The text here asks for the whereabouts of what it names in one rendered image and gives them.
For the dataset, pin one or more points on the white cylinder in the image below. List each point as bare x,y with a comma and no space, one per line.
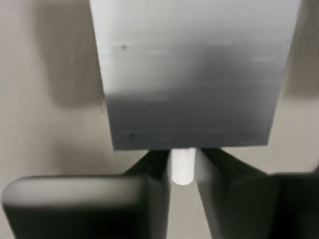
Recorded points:
182,165

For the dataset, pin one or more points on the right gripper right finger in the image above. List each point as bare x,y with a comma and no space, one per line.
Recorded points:
241,201

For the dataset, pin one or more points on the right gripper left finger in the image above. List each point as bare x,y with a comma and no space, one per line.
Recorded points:
134,204

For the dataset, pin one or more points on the black table edge rail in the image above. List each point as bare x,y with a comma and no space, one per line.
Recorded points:
316,167

